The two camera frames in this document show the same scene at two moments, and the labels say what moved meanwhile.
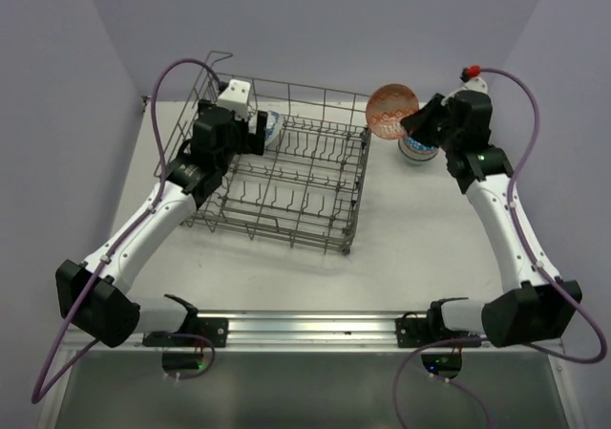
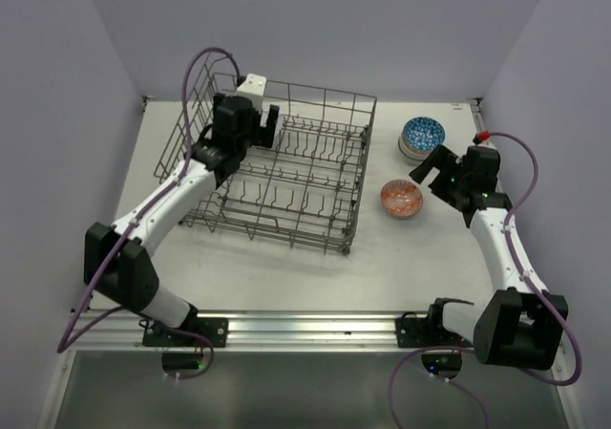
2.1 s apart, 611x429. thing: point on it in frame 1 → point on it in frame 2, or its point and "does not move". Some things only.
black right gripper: (414, 124) → (441, 157)
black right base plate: (412, 332) does not move
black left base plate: (211, 332) does not move
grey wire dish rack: (307, 187) does not move
